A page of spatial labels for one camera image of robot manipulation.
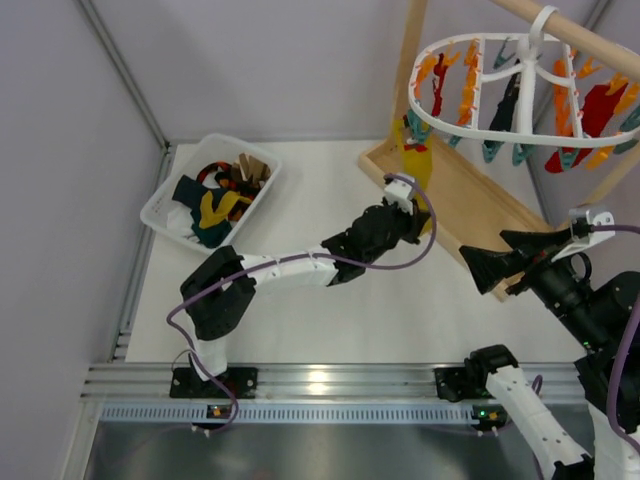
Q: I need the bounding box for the wooden rack frame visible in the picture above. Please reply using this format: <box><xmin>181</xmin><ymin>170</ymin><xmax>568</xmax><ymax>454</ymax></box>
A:
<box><xmin>357</xmin><ymin>0</ymin><xmax>640</xmax><ymax>304</ymax></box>

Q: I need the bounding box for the dark green sock in basket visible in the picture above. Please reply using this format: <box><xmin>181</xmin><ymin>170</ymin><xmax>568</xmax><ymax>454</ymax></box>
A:
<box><xmin>192</xmin><ymin>221</ymin><xmax>232</xmax><ymax>249</ymax></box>

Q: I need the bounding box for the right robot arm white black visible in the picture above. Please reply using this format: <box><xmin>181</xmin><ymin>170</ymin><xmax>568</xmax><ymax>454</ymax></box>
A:
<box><xmin>460</xmin><ymin>220</ymin><xmax>639</xmax><ymax>479</ymax></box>

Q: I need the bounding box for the dark navy hanging sock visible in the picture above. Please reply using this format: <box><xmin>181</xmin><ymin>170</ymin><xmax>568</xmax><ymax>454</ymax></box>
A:
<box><xmin>489</xmin><ymin>73</ymin><xmax>521</xmax><ymax>131</ymax></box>

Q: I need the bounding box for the aluminium rail base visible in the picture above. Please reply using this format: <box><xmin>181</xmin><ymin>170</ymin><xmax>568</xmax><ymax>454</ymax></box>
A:
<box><xmin>79</xmin><ymin>362</ymin><xmax>586</xmax><ymax>426</ymax></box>

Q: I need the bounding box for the argyle brown orange sock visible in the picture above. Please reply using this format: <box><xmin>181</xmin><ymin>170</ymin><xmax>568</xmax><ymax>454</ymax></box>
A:
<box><xmin>215</xmin><ymin>172</ymin><xmax>260</xmax><ymax>222</ymax></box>

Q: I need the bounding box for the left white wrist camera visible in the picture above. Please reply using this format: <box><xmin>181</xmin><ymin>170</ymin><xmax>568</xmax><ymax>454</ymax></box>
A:
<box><xmin>383</xmin><ymin>174</ymin><xmax>415</xmax><ymax>214</ymax></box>

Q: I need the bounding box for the white sock in basket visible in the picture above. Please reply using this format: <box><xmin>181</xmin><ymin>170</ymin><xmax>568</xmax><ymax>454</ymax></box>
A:
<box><xmin>167</xmin><ymin>181</ymin><xmax>220</xmax><ymax>244</ymax></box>

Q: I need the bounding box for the white round clip hanger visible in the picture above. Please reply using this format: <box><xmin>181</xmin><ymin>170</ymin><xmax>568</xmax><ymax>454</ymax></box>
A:
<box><xmin>406</xmin><ymin>7</ymin><xmax>639</xmax><ymax>169</ymax></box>

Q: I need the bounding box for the white plastic basket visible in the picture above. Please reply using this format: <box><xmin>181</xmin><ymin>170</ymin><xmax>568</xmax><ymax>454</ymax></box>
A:
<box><xmin>140</xmin><ymin>134</ymin><xmax>281</xmax><ymax>254</ymax></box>

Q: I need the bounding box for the navy patterned sock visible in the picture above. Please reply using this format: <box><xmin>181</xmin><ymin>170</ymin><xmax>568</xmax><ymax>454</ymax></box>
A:
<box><xmin>171</xmin><ymin>175</ymin><xmax>208</xmax><ymax>210</ymax></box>

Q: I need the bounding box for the red thin hanging sock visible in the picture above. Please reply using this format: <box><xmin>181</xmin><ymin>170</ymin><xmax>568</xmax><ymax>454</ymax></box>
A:
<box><xmin>431</xmin><ymin>53</ymin><xmax>448</xmax><ymax>117</ymax></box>

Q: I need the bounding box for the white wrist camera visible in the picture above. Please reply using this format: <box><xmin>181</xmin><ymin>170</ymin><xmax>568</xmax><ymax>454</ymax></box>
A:
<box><xmin>552</xmin><ymin>205</ymin><xmax>615</xmax><ymax>262</ymax></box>
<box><xmin>383</xmin><ymin>174</ymin><xmax>415</xmax><ymax>214</ymax></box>

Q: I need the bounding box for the mustard yellow sock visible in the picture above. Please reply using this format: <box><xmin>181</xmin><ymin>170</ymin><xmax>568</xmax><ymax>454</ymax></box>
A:
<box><xmin>394</xmin><ymin>117</ymin><xmax>435</xmax><ymax>236</ymax></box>
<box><xmin>198</xmin><ymin>189</ymin><xmax>249</xmax><ymax>229</ymax></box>

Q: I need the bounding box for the tan brown striped sock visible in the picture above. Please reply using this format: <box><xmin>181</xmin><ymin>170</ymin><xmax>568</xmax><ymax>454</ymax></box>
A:
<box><xmin>231</xmin><ymin>153</ymin><xmax>272</xmax><ymax>187</ymax></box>

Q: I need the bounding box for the red black striped sock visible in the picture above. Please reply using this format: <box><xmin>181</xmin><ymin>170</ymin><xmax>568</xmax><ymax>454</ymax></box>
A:
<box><xmin>196</xmin><ymin>162</ymin><xmax>232</xmax><ymax>184</ymax></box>

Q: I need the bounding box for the red sock on right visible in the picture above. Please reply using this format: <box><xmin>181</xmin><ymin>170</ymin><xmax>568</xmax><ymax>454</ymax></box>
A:
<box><xmin>545</xmin><ymin>77</ymin><xmax>639</xmax><ymax>174</ymax></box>

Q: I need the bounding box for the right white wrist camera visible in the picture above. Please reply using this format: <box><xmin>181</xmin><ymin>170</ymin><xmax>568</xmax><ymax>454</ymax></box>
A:
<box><xmin>552</xmin><ymin>205</ymin><xmax>615</xmax><ymax>262</ymax></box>

